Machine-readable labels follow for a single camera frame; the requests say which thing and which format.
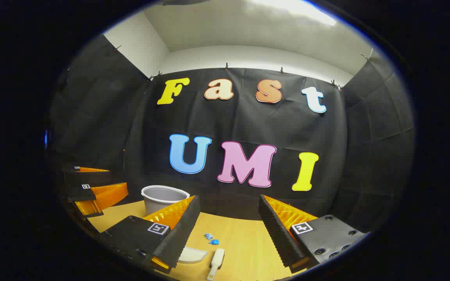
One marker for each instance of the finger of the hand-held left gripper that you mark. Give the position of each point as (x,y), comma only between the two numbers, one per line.
(86,178)
(82,194)

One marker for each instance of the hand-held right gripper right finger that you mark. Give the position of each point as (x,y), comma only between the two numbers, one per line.
(279,234)

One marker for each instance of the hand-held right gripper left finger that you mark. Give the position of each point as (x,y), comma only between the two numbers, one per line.
(182,234)

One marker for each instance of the grey plastic dustpan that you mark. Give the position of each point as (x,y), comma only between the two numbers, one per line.
(193,255)

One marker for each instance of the light blue paper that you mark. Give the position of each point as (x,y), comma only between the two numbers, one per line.
(208,236)

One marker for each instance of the dark blue paper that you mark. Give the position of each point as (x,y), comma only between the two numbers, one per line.
(214,242)

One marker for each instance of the grey plastic garbage bin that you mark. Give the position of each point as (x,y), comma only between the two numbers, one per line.
(158,199)

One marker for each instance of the small grey broom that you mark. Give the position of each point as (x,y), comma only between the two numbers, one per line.
(217,259)

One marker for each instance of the black backdrop cloth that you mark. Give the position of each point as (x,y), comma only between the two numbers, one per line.
(248,121)

